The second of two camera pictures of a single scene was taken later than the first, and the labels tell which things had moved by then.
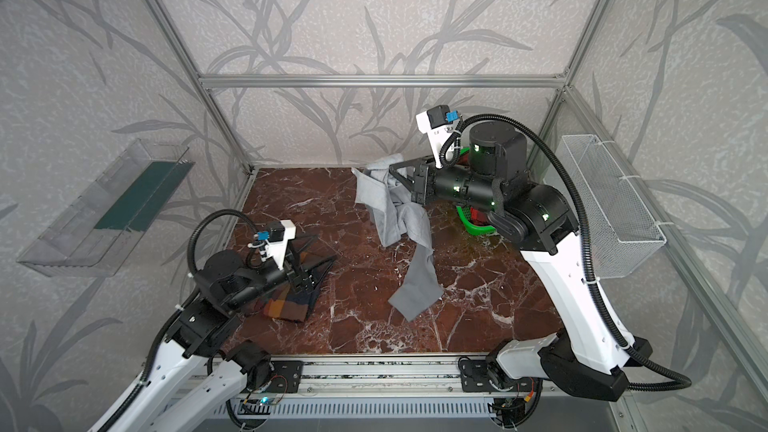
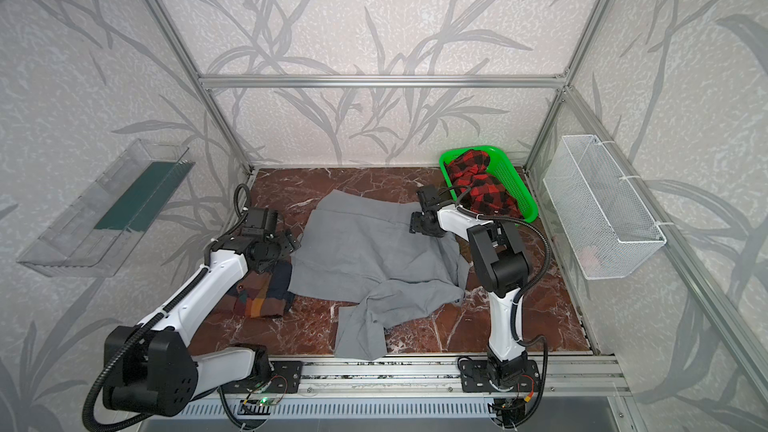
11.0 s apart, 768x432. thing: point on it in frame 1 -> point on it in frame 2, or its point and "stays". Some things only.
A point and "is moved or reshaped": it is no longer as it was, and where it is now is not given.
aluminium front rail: (362, 376) stays
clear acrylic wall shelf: (97, 233) stays
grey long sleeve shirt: (389, 202) is moved or reshaped
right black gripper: (420, 180) -> (418, 223)
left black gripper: (299, 273) -> (283, 241)
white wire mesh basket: (622, 233) stays
